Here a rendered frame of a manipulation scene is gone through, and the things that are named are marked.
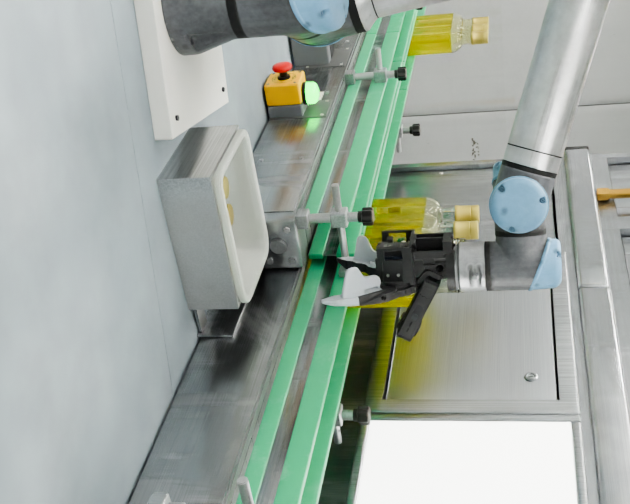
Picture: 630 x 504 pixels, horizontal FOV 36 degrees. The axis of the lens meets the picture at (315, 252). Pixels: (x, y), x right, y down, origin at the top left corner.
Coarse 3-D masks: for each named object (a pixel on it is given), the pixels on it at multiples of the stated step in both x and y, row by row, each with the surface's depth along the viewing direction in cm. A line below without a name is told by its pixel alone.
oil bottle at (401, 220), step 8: (376, 216) 180; (384, 216) 180; (392, 216) 179; (400, 216) 179; (408, 216) 178; (416, 216) 178; (424, 216) 178; (432, 216) 178; (376, 224) 178; (384, 224) 177; (392, 224) 177; (400, 224) 176; (408, 224) 176; (416, 224) 176; (424, 224) 175; (432, 224) 176
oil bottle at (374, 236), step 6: (396, 228) 175; (402, 228) 175; (408, 228) 174; (414, 228) 174; (420, 228) 174; (426, 228) 174; (366, 234) 175; (372, 234) 174; (378, 234) 174; (390, 234) 173; (396, 234) 173; (402, 234) 173; (372, 240) 172; (378, 240) 172; (396, 240) 171
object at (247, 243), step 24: (240, 144) 148; (240, 168) 150; (216, 192) 134; (240, 192) 152; (240, 216) 154; (264, 216) 155; (240, 240) 157; (264, 240) 156; (240, 264) 153; (240, 288) 142
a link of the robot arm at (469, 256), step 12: (456, 252) 145; (468, 252) 144; (480, 252) 144; (456, 264) 145; (468, 264) 144; (480, 264) 143; (456, 276) 145; (468, 276) 144; (480, 276) 144; (468, 288) 145; (480, 288) 145
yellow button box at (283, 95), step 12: (288, 72) 194; (300, 72) 193; (276, 84) 189; (288, 84) 189; (300, 84) 190; (276, 96) 190; (288, 96) 190; (300, 96) 190; (276, 108) 192; (288, 108) 191; (300, 108) 191
